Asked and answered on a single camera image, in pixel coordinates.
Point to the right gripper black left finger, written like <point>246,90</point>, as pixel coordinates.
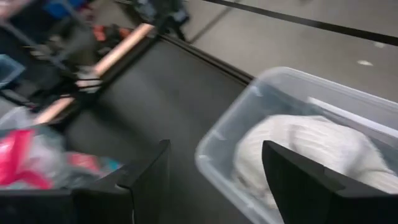
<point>93,205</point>

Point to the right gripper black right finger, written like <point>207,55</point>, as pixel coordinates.
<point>311,199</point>

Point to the grey-white microfiber towel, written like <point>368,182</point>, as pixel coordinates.
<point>311,140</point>

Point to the clear spray bottle red trigger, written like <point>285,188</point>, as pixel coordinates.
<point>18,155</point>

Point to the clear bin labelled Building Blocks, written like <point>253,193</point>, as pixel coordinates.
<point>224,130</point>

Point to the wooden workbench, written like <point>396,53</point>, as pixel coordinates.
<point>121,49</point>

